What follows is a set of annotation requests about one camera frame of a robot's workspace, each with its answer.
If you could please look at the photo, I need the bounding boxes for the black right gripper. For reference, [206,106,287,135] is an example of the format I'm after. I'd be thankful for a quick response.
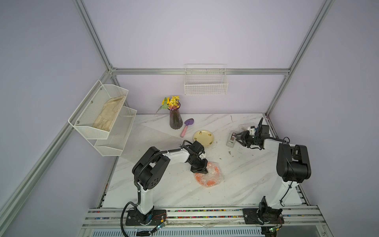
[231,130,257,146]

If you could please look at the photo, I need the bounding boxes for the white tape dispenser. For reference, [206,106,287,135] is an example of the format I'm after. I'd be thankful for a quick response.
[226,131,236,148]

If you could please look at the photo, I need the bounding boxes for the orange dinner plate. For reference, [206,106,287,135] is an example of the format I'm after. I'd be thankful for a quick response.
[194,161,222,188]

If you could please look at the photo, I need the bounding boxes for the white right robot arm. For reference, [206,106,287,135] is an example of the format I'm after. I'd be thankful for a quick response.
[230,118,311,226]

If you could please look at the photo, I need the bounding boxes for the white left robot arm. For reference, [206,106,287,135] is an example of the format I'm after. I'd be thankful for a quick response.
[121,140,208,225]

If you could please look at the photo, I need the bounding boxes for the cream floral dinner plate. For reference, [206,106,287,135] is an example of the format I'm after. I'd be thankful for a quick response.
[193,130,214,148]

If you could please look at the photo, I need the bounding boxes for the yellow artificial flowers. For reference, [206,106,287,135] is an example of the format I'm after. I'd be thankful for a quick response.
[156,96,181,113]

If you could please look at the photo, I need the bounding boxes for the beige cloth in shelf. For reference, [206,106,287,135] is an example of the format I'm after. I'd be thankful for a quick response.
[92,96,126,132]

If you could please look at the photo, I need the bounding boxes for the white mesh two-tier shelf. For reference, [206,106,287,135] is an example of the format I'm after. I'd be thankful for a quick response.
[68,81,137,157]

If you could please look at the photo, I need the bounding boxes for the white wire wall basket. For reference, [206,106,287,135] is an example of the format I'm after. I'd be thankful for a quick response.
[184,64,229,96]

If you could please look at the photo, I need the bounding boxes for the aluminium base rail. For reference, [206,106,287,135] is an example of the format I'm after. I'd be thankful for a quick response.
[79,205,333,237]

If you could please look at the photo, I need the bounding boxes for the aluminium frame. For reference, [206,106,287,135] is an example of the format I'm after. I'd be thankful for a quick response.
[1,1,334,235]

